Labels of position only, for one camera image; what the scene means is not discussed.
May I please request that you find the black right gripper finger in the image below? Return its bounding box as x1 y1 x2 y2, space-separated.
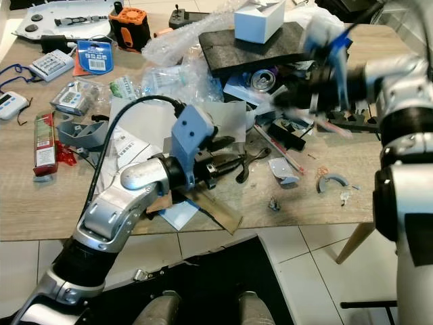
261 91 289 117

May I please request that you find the silver drink can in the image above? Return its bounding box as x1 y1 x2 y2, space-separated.
250 68 278 93

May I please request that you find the thin pink stick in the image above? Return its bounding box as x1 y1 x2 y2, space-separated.
253 125 303 174

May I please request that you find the small white torn packet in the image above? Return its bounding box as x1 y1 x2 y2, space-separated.
268 156 301 186

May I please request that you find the black blocky tool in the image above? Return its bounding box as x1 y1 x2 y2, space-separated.
267 120 307 152

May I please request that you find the brown cardboard strip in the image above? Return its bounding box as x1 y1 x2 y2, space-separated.
184 188 245 235

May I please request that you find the light blue paper piece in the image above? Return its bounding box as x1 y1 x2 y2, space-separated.
161 199 202 232

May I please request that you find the black foam pad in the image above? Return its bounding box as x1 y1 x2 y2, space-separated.
199 21 319 77

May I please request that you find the black notched holder strip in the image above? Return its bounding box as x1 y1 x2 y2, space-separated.
318 111 381 134

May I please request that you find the grey plastic arc piece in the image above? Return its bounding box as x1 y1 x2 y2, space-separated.
317 173 352 194

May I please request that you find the white printed paper sheet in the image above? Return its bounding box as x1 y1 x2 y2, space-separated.
98 98 251 200

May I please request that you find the white cardboard box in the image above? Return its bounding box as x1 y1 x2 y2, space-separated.
234 0 287 45

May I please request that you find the black robot torso front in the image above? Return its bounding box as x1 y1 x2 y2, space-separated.
101 234 295 325

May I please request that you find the clear bubble wrap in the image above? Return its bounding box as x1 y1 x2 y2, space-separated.
142 12 239 66

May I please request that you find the green and white packet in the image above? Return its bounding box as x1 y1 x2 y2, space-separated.
110 75 140 102

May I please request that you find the black joystick controller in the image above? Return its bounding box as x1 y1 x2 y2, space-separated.
168 5 195 30

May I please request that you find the salmon plastic cylinder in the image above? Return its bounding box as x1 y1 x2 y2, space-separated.
154 26 176 39

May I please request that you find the grey printed plastic part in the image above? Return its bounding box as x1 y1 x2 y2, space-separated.
58 118 108 152

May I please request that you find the wooden table leg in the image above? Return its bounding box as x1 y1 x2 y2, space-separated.
336 222 377 265

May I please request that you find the white digital timer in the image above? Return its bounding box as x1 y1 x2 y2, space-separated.
0 91 30 122

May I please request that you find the grey right robot leg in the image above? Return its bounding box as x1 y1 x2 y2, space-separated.
235 290 276 325

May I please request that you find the grey robot leg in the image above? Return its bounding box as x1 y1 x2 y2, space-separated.
141 290 185 325
235 290 276 325

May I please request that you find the red plastic scrap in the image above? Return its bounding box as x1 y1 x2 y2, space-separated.
55 144 77 166

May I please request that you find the grey left robot leg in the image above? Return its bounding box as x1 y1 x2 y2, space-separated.
141 290 185 325

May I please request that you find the device in clear bag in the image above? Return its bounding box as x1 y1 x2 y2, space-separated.
50 80 99 116

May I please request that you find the blue blister pack card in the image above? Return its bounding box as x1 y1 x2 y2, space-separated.
76 40 114 74

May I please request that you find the orange and black device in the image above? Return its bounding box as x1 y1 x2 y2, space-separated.
108 3 149 53

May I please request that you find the red narrow box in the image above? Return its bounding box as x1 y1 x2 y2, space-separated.
33 112 59 177

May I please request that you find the white plastic shell board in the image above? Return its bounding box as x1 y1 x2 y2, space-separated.
16 0 117 36

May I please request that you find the black floor stand bar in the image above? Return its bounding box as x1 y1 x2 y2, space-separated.
340 299 398 311

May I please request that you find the grey-blue left wrist camera mount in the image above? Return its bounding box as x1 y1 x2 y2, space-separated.
170 103 219 190

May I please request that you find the grey-blue wrist camera mount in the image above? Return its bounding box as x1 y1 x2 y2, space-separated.
170 103 219 190
303 26 355 114

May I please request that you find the grey-blue right wrist camera mount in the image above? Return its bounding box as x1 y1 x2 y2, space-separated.
303 26 355 114

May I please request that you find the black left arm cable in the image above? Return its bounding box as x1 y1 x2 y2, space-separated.
100 95 187 205

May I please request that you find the blue lanyard cord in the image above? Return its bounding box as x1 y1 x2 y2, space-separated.
0 63 43 93

